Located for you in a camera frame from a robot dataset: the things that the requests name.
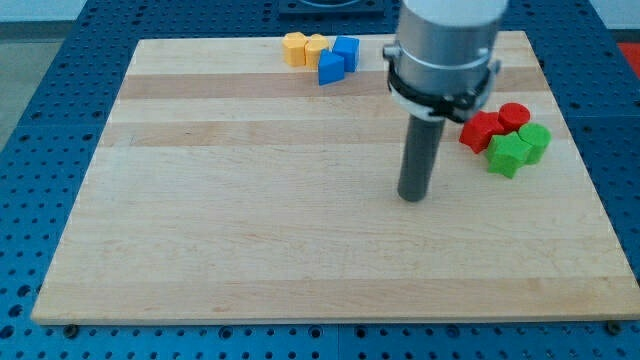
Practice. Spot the red star block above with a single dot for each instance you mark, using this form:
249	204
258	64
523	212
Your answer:
479	130

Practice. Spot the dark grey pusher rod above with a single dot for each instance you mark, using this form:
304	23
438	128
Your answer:
420	150

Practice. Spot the yellow hexagon block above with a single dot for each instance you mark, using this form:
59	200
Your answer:
293	47

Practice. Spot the yellow heart block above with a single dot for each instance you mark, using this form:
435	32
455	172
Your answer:
316	44

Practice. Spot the wooden board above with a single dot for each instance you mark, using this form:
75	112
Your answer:
228	187

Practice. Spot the green circle block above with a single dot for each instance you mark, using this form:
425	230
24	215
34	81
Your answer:
538	137

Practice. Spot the green star block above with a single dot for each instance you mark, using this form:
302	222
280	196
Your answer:
506	154

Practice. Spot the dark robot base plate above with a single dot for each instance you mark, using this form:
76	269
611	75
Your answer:
331	7

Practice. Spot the red circle block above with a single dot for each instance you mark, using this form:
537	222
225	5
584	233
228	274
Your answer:
512	116

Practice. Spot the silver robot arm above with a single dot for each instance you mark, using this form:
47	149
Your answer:
440	64

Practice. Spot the blue cube block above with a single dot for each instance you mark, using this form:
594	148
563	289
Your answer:
348	48

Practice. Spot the blue triangle block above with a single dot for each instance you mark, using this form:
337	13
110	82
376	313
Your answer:
330	68

